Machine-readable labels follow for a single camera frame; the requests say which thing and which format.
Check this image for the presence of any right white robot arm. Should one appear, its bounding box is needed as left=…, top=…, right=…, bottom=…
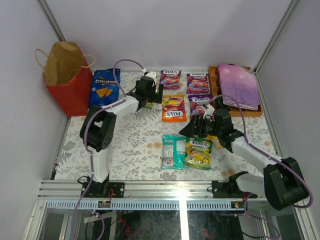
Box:
left=179, top=108, right=313, bottom=211

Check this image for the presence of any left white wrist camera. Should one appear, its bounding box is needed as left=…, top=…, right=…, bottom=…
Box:
left=141, top=71, right=157, bottom=82

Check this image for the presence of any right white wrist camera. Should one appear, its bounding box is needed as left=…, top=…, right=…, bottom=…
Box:
left=202, top=103, right=215, bottom=120

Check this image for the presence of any orange snack package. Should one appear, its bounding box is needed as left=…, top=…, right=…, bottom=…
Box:
left=162, top=94, right=187, bottom=123

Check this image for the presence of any teal snack package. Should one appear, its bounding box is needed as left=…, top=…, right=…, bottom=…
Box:
left=161, top=134, right=189, bottom=170

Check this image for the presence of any aluminium front rail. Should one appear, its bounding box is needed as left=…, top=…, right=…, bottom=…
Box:
left=37, top=179, right=307, bottom=200

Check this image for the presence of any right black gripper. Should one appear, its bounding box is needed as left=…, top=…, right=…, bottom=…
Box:
left=179, top=115, right=222, bottom=139

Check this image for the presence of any blue slotted cable duct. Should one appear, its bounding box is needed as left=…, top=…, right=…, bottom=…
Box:
left=47, top=200, right=244, bottom=211

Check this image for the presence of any yellow snack bar packet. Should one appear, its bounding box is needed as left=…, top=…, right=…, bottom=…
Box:
left=207, top=135, right=222, bottom=149

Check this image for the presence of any floral table mat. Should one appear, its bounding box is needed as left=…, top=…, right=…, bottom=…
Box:
left=54, top=70, right=285, bottom=181

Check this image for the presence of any black item in tray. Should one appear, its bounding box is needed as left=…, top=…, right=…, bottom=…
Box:
left=214, top=96, right=231, bottom=111

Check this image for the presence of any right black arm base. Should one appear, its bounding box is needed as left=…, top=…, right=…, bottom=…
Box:
left=211, top=179, right=245, bottom=199

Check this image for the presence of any green snack package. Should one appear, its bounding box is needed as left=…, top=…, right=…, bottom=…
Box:
left=144, top=102, right=155, bottom=109

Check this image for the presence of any purple candy bag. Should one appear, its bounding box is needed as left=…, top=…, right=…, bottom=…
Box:
left=159, top=70, right=182, bottom=90
left=188, top=94, right=211, bottom=119
left=186, top=73, right=210, bottom=94

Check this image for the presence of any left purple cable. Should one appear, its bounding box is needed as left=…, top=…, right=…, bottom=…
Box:
left=70, top=58, right=147, bottom=240

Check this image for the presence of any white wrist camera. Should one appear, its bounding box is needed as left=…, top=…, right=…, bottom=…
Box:
left=202, top=103, right=215, bottom=120
left=141, top=71, right=157, bottom=82

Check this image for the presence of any blue Doritos chip bag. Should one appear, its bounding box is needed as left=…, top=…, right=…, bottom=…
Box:
left=88, top=68, right=120, bottom=107

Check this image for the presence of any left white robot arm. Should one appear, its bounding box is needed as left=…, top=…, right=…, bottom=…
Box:
left=80, top=71, right=164, bottom=198

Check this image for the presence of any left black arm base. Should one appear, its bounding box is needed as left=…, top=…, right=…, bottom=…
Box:
left=84, top=182, right=125, bottom=199

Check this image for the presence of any wooden compartment tray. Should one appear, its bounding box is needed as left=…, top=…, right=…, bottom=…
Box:
left=208, top=65, right=263, bottom=118

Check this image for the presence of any red paper bag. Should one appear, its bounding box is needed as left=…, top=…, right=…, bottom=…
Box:
left=34, top=41, right=96, bottom=117

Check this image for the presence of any purple star cloth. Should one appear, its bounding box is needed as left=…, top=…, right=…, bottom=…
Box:
left=218, top=64, right=260, bottom=111

